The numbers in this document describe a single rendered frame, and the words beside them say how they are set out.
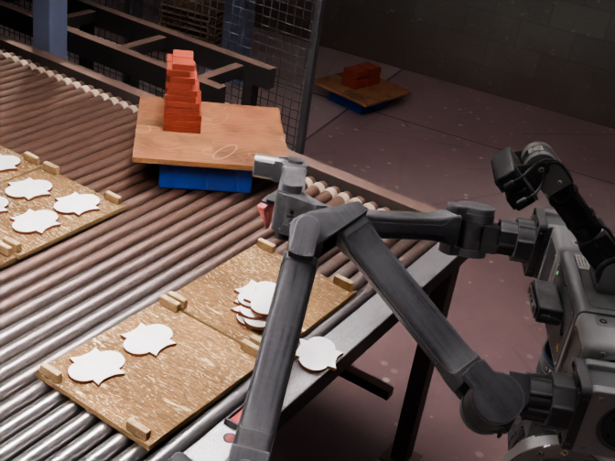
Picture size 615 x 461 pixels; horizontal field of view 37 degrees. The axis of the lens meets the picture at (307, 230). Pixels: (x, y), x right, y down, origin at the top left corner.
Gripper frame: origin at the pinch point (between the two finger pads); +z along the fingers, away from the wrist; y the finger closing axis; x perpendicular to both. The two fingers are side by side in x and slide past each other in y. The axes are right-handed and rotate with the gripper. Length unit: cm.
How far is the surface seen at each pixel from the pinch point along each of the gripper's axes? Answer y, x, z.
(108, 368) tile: 19, 45, 23
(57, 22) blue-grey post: 160, -110, 16
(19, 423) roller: 26, 67, 26
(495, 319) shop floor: -36, -179, 121
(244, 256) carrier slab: 19.1, -18.8, 25.0
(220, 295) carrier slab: 14.6, 2.7, 24.6
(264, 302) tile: 0.4, 5.7, 18.5
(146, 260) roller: 41.6, -3.0, 27.4
